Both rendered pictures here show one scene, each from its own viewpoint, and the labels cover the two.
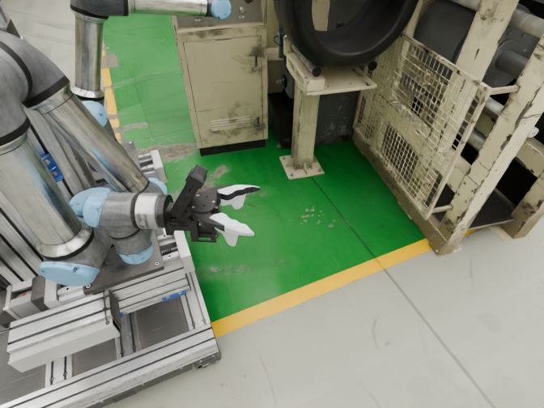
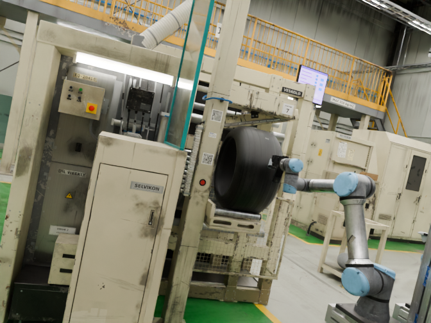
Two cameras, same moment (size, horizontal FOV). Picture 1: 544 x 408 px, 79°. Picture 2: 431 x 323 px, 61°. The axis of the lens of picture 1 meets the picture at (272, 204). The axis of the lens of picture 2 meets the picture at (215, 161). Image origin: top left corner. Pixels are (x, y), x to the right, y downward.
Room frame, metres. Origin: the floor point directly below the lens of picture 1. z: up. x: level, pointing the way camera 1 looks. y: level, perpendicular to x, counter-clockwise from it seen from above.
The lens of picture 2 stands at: (1.98, 2.27, 1.34)
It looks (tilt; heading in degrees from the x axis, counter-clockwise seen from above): 3 degrees down; 267
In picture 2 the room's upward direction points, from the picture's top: 12 degrees clockwise
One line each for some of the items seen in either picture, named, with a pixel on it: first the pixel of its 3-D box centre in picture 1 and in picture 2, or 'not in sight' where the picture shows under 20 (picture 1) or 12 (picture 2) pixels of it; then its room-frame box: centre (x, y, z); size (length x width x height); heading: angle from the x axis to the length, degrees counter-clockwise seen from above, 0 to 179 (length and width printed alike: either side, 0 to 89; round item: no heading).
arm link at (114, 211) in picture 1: (116, 210); not in sight; (0.48, 0.33, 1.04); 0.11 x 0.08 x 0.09; 88
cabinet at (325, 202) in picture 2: not in sight; (344, 208); (-0.85, -4.44, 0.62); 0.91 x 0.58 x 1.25; 23
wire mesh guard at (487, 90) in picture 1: (400, 114); (236, 232); (1.56, -0.68, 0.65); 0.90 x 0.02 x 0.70; 14
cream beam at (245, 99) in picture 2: not in sight; (254, 102); (1.65, -0.62, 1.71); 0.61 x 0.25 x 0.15; 14
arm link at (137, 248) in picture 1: (133, 234); not in sight; (0.50, 0.32, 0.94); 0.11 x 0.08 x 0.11; 178
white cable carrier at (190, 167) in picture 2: not in sight; (193, 160); (2.02, -0.17, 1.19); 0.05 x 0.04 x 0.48; 104
